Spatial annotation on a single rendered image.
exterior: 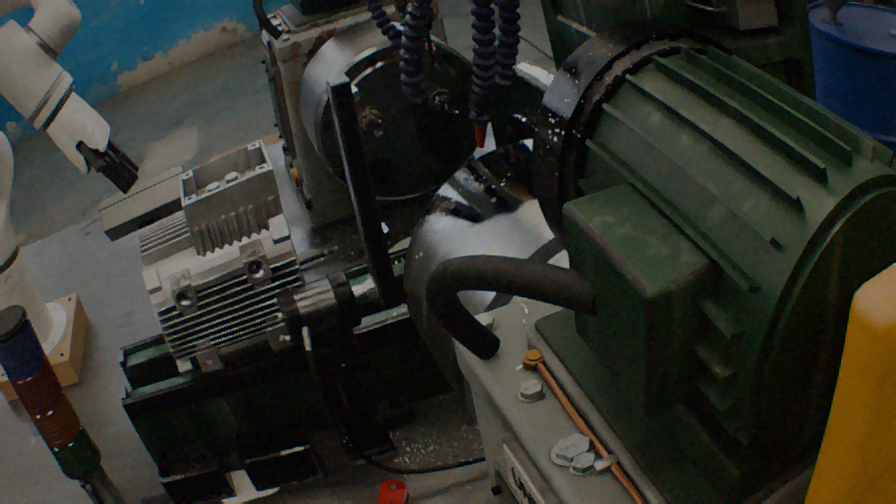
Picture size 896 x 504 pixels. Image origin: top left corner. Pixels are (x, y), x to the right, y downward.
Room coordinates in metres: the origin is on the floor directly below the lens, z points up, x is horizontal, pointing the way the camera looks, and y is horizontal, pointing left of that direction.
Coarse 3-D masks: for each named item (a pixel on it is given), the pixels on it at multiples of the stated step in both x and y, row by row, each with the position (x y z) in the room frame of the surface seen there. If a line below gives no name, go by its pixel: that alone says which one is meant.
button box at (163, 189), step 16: (160, 176) 1.11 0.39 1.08; (176, 176) 1.11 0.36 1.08; (128, 192) 1.10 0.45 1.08; (144, 192) 1.09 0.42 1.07; (160, 192) 1.09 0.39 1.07; (176, 192) 1.09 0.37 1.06; (112, 208) 1.08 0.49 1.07; (128, 208) 1.08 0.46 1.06; (144, 208) 1.08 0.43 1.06; (160, 208) 1.08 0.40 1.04; (176, 208) 1.12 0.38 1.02; (112, 224) 1.06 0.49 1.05; (128, 224) 1.08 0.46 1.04; (112, 240) 1.10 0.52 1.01
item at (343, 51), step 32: (352, 32) 1.29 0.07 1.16; (320, 64) 1.25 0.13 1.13; (352, 64) 1.16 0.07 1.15; (384, 64) 1.16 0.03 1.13; (448, 64) 1.19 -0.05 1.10; (320, 96) 1.16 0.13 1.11; (384, 96) 1.16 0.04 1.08; (448, 96) 1.15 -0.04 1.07; (320, 128) 1.14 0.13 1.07; (384, 128) 1.16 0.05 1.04; (416, 128) 1.17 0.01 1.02; (448, 128) 1.18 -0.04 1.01; (384, 160) 1.15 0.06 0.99; (416, 160) 1.17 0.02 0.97; (448, 160) 1.17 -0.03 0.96; (384, 192) 1.16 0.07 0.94; (416, 192) 1.17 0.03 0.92
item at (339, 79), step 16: (336, 80) 0.80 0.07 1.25; (336, 96) 0.79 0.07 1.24; (352, 96) 0.79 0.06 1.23; (336, 112) 0.79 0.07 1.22; (352, 112) 0.79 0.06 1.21; (336, 128) 0.81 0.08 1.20; (352, 128) 0.79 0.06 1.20; (352, 144) 0.79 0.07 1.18; (352, 160) 0.79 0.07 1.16; (352, 176) 0.79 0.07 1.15; (368, 176) 0.79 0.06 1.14; (352, 192) 0.79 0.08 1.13; (368, 192) 0.79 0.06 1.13; (368, 208) 0.79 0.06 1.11; (368, 224) 0.79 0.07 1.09; (384, 224) 0.81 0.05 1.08; (368, 240) 0.79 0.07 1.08; (384, 240) 0.79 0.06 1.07; (368, 256) 0.79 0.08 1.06; (384, 256) 0.79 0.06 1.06; (384, 272) 0.79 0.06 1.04; (368, 288) 0.79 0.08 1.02; (384, 288) 0.79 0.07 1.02; (384, 304) 0.79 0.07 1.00; (400, 304) 0.79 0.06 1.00
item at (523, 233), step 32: (480, 160) 0.74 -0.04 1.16; (512, 160) 0.72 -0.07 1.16; (448, 192) 0.72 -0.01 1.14; (480, 192) 0.69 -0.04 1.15; (512, 192) 0.67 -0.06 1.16; (448, 224) 0.69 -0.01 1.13; (480, 224) 0.65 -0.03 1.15; (512, 224) 0.63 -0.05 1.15; (544, 224) 0.61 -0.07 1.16; (416, 256) 0.70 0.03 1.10; (448, 256) 0.66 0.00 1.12; (512, 256) 0.60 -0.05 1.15; (544, 256) 0.58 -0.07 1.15; (416, 288) 0.69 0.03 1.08; (416, 320) 0.69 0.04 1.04; (448, 352) 0.60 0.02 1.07
